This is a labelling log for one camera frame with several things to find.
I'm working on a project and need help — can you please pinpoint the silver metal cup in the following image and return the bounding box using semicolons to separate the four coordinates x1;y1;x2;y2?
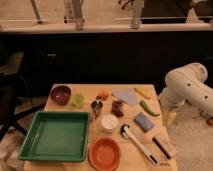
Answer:
91;100;103;118

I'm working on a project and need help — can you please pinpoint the green toy pepper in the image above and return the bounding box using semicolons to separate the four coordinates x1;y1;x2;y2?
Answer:
140;100;160;117

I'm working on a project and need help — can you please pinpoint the black office chair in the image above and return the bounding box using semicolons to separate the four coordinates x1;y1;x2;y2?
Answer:
0;52;45;142

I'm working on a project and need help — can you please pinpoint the dark red bowl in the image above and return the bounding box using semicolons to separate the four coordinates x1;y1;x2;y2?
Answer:
50;85;71;105

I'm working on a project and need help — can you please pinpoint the light blue towel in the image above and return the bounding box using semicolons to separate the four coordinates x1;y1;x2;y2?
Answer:
112;89;138;106

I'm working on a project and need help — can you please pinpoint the white round cup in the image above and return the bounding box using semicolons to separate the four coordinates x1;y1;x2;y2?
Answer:
101;114;118;133

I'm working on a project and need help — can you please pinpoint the dark red grape bunch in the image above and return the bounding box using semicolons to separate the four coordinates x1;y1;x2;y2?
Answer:
111;100;123;117

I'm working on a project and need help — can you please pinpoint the orange plastic bowl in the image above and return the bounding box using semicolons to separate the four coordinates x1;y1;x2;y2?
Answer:
88;137;121;171

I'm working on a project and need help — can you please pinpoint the green plastic tray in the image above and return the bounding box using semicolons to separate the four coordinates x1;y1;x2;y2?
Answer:
19;111;90;162

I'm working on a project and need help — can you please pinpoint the blue sponge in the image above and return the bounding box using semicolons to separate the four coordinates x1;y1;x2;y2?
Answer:
134;112;154;133

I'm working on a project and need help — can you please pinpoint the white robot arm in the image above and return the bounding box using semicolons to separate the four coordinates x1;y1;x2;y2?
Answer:
158;62;213;126

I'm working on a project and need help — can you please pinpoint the orange toy fruit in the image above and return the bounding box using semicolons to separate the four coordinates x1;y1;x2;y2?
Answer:
98;89;109;100

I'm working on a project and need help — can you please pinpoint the green plastic cup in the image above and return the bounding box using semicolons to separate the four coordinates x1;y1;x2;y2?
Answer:
72;94;84;108

